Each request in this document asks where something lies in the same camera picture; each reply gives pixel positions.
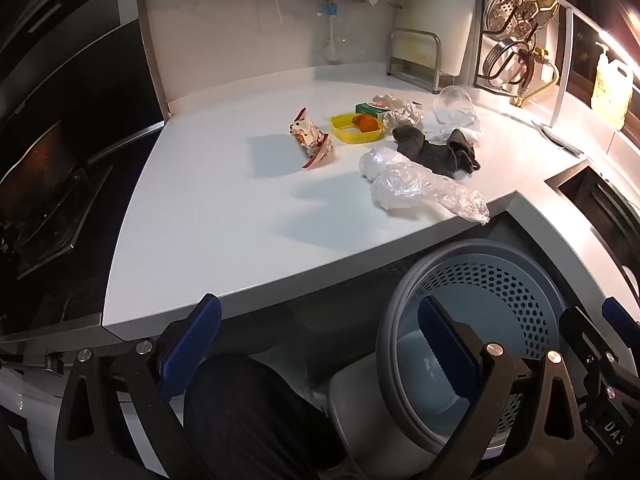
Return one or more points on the yellow soap bottle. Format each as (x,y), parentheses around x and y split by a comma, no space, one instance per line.
(612,90)

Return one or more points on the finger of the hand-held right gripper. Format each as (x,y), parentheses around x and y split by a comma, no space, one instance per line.
(585,335)
(622,320)

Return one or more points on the LED light strip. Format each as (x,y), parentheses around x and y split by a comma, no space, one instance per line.
(617,42)

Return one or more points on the red and white snack wrapper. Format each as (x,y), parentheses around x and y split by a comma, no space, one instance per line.
(310,137)

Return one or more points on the clear plastic bag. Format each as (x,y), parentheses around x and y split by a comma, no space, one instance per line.
(420,190)

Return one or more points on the dark brown cloth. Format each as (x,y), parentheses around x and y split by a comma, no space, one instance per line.
(425,152)

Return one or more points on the black gas stove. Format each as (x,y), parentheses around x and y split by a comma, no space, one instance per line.
(45,200)

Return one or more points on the white flat utensil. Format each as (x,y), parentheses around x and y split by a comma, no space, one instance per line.
(557,137)

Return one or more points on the round metal strainer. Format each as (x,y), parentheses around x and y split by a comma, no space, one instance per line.
(492,60)

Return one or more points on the crumpled white paper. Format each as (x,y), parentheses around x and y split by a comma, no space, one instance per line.
(402,115)

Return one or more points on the metal board stand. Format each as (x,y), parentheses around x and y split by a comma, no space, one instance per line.
(415,75)

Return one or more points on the steel kitchen sink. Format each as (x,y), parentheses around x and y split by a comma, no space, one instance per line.
(600,195)

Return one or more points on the white vertical pipe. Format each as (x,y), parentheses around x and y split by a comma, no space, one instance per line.
(562,60)

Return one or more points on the grey perforated waste bin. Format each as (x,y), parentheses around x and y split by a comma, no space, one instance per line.
(500,280)

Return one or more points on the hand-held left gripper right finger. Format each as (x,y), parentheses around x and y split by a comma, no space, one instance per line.
(442,345)

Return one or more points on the dark framed window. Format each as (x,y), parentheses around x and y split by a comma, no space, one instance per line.
(582,60)

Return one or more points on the white cutting board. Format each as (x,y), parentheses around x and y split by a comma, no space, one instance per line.
(435,0)

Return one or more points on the orange peel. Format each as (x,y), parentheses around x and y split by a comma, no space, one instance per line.
(366,123)

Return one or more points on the person's leg in dark trousers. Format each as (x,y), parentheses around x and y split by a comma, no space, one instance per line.
(250,420)

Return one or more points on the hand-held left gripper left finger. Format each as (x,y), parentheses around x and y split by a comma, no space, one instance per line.
(192,345)

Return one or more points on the yellow plastic tray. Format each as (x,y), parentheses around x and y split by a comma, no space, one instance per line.
(336,122)

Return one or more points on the bottle brush with blue tag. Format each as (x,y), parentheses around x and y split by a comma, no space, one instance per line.
(330,10)

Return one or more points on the metal steamer basket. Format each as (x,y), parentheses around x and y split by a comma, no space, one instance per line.
(520,0)

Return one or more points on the brass gas valve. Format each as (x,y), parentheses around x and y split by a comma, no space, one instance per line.
(537,52)

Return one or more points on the small green carton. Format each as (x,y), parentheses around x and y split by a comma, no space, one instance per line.
(367,108)

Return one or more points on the clear plastic cup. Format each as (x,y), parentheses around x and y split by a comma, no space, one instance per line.
(452,100)

